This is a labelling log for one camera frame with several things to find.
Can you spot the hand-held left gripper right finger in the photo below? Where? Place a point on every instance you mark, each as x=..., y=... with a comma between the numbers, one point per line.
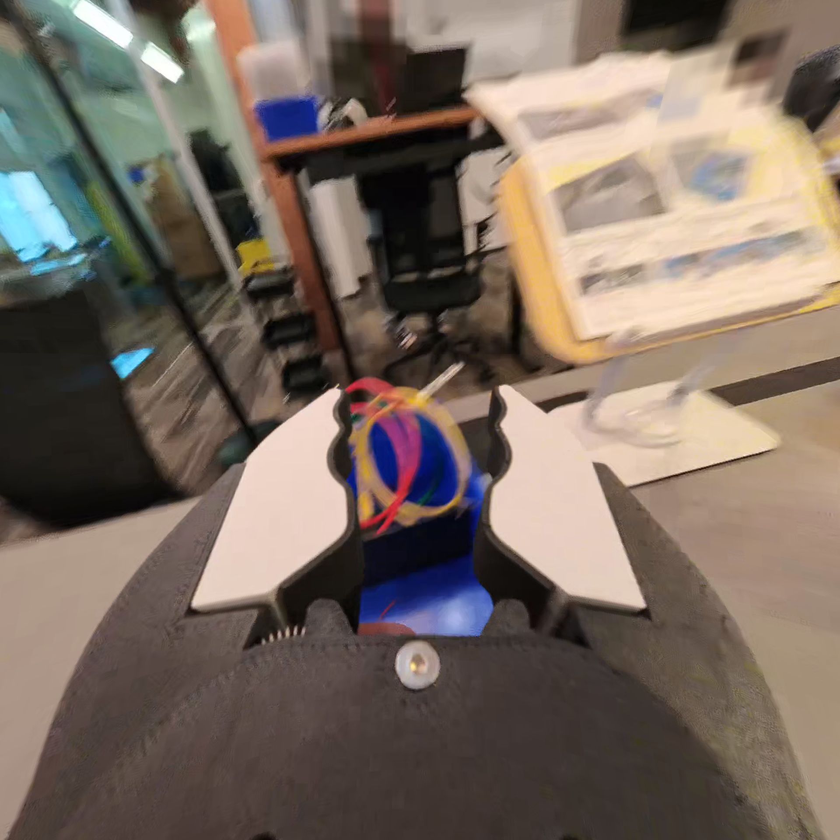
x=558, y=512

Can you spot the printed instruction sheet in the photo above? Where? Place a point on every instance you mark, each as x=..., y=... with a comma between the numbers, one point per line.
x=656, y=229

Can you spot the black monitor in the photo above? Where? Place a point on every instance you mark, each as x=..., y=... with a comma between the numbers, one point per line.
x=433, y=79

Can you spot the small blue storage bin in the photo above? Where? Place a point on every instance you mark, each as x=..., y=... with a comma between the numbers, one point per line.
x=285, y=118

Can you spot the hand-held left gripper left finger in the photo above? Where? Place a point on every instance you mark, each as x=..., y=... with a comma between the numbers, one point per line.
x=282, y=512

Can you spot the wooden desk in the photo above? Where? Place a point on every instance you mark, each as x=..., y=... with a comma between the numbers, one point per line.
x=367, y=131

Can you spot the black cabinet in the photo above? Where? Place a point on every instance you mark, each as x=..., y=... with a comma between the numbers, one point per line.
x=65, y=407

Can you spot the blue plastic bin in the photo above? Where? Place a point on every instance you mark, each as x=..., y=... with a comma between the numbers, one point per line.
x=426, y=604

